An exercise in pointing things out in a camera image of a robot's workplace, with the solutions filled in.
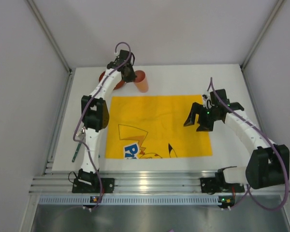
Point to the red round plate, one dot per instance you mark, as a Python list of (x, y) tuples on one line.
[(111, 82)]

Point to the pink plastic cup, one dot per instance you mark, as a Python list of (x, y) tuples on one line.
[(141, 81)]

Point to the right aluminium corner post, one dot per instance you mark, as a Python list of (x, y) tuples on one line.
[(262, 33)]

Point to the perforated grey cable duct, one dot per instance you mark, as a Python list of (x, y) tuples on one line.
[(136, 200)]

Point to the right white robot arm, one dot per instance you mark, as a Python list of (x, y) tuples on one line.
[(268, 163)]

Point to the spoon with green handle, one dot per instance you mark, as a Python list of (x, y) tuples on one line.
[(80, 135)]

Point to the left aluminium corner post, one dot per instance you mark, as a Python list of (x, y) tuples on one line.
[(48, 34)]

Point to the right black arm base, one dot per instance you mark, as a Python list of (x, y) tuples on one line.
[(217, 184)]

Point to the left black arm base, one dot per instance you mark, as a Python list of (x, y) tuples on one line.
[(92, 183)]

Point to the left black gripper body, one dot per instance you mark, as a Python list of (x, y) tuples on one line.
[(129, 74)]

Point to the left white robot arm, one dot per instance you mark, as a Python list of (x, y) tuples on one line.
[(95, 114)]

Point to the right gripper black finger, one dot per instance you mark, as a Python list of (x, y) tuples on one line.
[(205, 125), (196, 109)]

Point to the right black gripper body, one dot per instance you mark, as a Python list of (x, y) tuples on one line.
[(202, 116)]

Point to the aluminium mounting rail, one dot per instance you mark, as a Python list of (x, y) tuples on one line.
[(143, 182)]

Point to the yellow printed cloth placemat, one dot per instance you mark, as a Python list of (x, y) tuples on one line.
[(152, 127)]

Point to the aluminium corner post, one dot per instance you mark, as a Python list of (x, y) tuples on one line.
[(48, 34), (262, 33)]

